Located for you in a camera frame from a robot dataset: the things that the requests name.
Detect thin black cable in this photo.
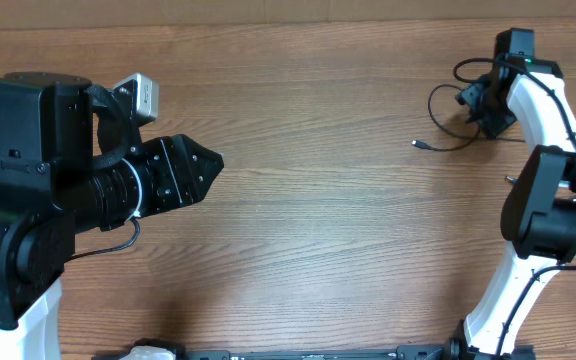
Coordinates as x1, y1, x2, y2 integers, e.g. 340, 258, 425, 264
410, 83, 527, 153

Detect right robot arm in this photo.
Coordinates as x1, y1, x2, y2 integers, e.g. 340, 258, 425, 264
442, 28, 576, 359

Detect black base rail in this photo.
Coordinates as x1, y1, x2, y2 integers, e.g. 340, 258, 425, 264
92, 337, 537, 360

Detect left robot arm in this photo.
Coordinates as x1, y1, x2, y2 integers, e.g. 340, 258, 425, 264
0, 72, 224, 359

